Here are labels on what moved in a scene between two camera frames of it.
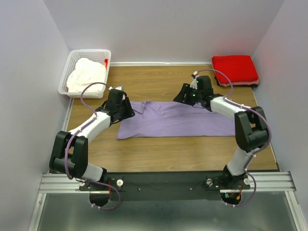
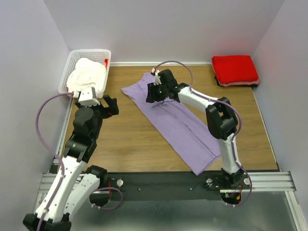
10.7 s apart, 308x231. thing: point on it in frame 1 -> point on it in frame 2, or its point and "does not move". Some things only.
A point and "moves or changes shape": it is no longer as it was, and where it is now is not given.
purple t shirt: [158, 119] moves or changes shape
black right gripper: [179, 97] -> [151, 90]
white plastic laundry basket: [99, 55] does not move
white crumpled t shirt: [86, 71] does not move
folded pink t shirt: [228, 84] does not move
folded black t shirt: [246, 85] does not move
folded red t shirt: [237, 68] does not move
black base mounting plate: [163, 186] does not move
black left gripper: [129, 111] -> [112, 103]
